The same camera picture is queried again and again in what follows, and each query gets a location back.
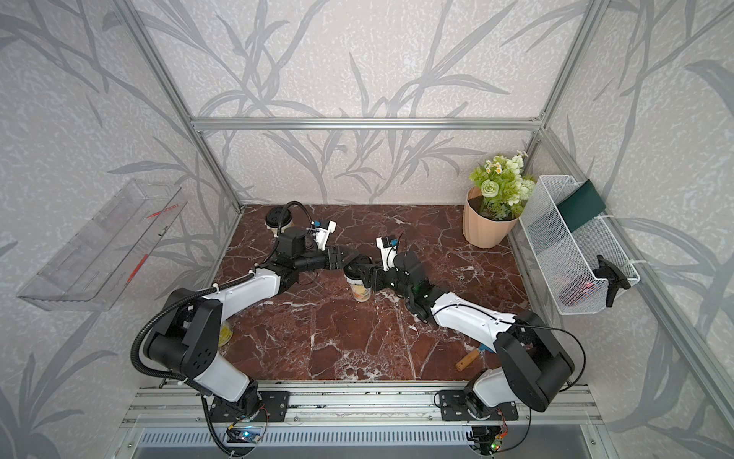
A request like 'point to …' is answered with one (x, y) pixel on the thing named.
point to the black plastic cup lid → (273, 214)
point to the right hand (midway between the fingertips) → (367, 263)
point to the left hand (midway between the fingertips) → (353, 256)
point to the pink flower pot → (488, 221)
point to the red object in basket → (577, 292)
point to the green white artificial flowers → (504, 185)
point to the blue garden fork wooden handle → (462, 364)
